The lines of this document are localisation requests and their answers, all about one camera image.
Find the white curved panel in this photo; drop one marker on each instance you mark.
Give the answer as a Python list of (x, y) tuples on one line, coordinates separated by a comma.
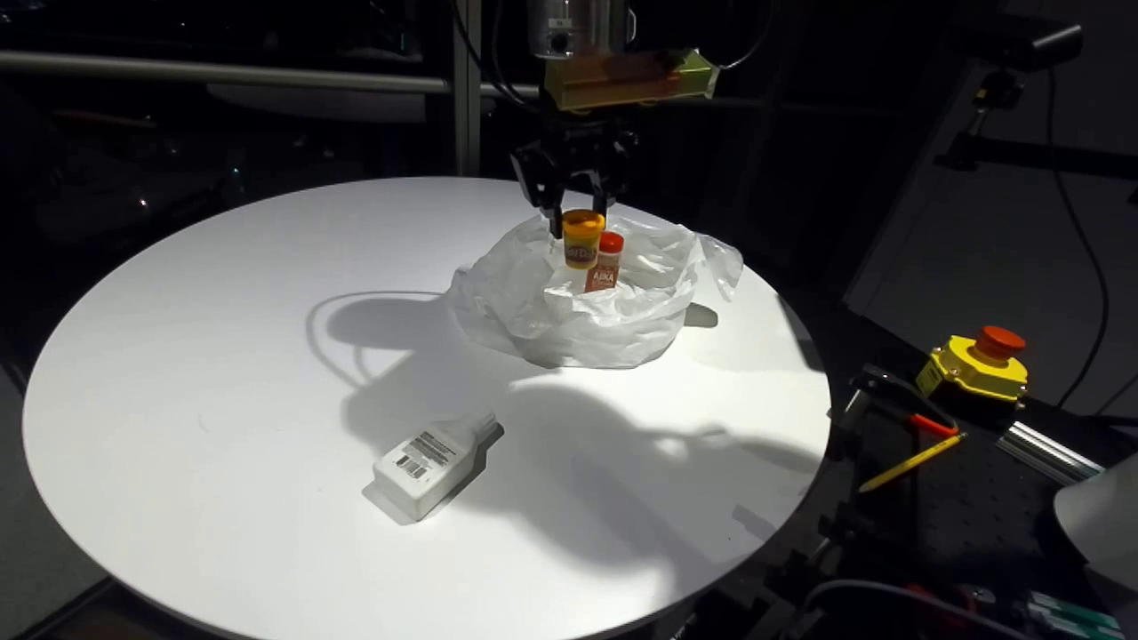
[(1105, 521)]

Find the grey vertical window post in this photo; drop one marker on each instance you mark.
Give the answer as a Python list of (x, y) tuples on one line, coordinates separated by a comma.
[(468, 81)]

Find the orange pill bottle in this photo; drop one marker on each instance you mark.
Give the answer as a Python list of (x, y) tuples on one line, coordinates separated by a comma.
[(580, 240)]

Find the black camera on stand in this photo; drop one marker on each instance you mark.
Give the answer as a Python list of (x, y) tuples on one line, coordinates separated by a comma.
[(1027, 41)]

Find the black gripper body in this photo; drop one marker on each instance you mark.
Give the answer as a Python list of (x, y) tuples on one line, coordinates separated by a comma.
[(578, 145)]

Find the yellow-green wrist camera mount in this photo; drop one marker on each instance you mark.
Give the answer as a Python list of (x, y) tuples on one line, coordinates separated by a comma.
[(628, 78)]

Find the yellow pencil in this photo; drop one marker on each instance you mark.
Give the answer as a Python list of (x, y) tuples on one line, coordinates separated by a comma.
[(911, 462)]

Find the yellow emergency stop button box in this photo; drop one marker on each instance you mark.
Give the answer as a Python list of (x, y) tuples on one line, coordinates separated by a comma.
[(975, 362)]

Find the grey horizontal window rail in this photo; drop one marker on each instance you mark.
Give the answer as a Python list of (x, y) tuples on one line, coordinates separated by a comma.
[(238, 73)]

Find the spice bottle with red cap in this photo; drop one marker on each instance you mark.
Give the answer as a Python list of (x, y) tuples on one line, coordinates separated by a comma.
[(606, 270)]

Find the white rectangular box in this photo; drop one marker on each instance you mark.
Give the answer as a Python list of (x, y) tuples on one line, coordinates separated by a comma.
[(429, 462)]

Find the translucent white plastic bag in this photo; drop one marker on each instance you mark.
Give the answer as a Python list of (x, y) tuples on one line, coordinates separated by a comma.
[(642, 320)]

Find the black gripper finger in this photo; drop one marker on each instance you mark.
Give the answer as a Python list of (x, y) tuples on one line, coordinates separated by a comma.
[(602, 196), (555, 206)]

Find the silver aluminium profile bar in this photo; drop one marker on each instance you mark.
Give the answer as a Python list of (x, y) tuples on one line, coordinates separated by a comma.
[(1052, 450)]

